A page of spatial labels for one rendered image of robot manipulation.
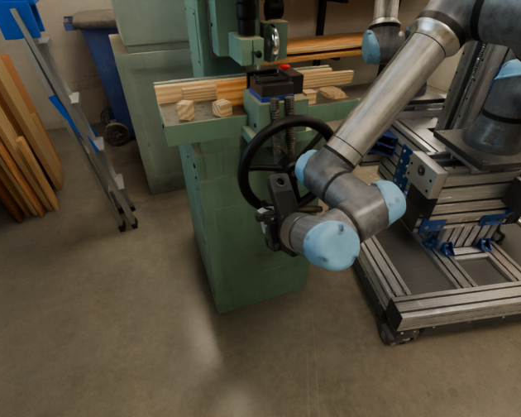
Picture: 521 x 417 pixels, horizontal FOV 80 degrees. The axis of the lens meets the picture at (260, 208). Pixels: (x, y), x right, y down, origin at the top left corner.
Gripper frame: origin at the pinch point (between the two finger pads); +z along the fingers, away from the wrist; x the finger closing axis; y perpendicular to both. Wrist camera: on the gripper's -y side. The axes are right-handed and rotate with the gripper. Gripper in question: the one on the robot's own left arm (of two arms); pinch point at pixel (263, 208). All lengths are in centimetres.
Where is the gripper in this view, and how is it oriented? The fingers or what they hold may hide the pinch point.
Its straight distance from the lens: 78.8
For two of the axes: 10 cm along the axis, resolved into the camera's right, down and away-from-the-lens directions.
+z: -3.0, -1.1, 9.5
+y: 1.7, 9.7, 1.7
